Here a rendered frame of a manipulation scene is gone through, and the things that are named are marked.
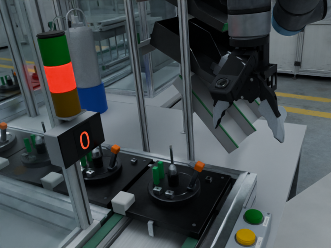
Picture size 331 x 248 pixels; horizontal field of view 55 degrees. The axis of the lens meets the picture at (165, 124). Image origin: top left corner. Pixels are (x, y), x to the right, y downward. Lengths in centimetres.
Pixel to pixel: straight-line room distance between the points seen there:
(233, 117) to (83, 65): 85
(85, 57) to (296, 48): 368
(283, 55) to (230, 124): 394
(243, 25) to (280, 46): 436
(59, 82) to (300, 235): 69
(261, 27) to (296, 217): 57
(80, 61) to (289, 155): 104
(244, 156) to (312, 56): 373
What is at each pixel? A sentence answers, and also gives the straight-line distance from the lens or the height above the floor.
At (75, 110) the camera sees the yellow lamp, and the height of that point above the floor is 127.
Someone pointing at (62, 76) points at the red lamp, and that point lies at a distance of 61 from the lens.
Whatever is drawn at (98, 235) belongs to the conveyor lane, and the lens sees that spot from 81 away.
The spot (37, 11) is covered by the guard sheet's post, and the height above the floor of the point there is 145.
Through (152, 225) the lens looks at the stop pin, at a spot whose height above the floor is 96.
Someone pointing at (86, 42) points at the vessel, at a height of 123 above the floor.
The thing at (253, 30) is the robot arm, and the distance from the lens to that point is 59.
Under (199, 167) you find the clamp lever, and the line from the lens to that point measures 77.
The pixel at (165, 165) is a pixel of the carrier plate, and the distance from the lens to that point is 97.
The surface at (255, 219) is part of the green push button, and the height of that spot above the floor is 97.
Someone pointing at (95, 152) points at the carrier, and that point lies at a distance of 95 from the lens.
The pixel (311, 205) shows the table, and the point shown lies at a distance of 103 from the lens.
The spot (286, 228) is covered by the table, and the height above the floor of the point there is 86.
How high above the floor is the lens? 149
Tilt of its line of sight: 25 degrees down
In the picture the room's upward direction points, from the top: 5 degrees counter-clockwise
